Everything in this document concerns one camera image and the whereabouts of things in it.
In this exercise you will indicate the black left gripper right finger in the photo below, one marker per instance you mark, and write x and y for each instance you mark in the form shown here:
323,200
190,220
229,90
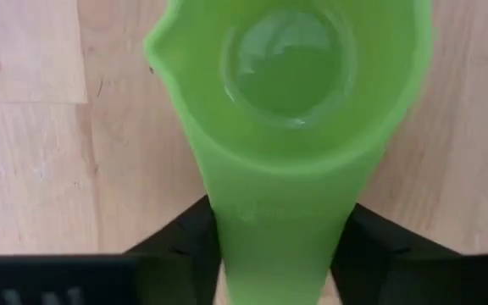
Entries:
417,279

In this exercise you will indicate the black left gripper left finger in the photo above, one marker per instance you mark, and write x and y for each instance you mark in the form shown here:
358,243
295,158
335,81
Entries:
100,279

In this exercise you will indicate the green measuring cup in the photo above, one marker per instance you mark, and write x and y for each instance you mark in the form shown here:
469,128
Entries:
286,190

